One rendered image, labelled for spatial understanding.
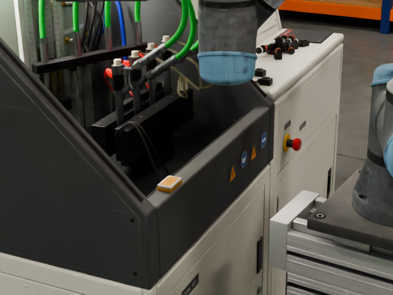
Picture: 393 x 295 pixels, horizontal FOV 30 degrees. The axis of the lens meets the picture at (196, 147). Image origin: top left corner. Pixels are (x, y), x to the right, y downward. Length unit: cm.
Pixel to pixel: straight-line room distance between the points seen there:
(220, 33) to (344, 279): 49
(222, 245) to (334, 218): 62
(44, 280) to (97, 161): 32
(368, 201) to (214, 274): 65
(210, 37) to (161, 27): 104
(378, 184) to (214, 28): 37
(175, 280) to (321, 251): 40
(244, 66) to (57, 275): 74
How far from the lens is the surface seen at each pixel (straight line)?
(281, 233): 123
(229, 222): 174
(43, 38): 177
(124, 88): 168
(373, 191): 114
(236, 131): 173
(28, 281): 159
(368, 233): 111
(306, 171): 233
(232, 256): 180
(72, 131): 136
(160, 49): 160
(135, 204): 134
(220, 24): 92
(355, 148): 421
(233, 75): 94
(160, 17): 196
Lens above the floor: 156
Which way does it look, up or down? 22 degrees down
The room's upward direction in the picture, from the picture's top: 1 degrees counter-clockwise
